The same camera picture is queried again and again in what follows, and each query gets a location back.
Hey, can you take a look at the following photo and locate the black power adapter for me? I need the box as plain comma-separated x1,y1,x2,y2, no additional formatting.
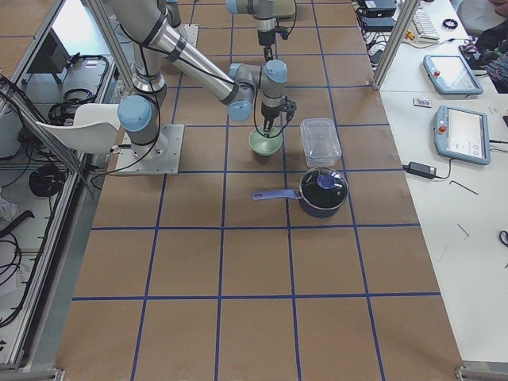
402,161,437,179

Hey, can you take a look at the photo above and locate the black allen key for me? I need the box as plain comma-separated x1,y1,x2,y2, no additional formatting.
448,180,480,196

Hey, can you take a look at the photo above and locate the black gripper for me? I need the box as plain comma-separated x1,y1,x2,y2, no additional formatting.
257,29,275,62
261,103,281,138

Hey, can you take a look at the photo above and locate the lower teach pendant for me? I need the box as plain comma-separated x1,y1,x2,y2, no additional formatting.
433,106,491,166

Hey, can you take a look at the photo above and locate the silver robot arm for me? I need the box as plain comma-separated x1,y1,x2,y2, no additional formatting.
225,0,298,62
111,1,296,156

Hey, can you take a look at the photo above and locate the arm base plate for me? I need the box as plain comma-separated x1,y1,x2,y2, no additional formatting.
175,24,198,53
115,124,185,175

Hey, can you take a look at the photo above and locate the blue saucepan with lid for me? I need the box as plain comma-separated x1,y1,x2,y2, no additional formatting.
252,167,348,218

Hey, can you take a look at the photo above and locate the white plastic chair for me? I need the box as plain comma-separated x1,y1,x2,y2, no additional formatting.
36,103,120,154

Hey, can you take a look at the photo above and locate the clear plastic lidded container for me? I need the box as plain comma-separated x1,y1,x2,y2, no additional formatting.
300,117,342,167

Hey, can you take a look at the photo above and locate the green bowl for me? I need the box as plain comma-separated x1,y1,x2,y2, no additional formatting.
248,129,283,156

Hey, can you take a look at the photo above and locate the aluminium frame post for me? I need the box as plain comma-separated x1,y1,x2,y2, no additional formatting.
372,0,420,90

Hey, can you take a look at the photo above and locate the white keyboard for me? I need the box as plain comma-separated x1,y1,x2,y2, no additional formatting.
411,8,441,43

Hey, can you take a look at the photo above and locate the upper teach pendant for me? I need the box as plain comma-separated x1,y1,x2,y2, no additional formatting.
422,55,483,96

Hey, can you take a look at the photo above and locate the teach pendant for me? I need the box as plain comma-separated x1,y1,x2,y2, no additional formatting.
422,55,483,96
433,106,491,166

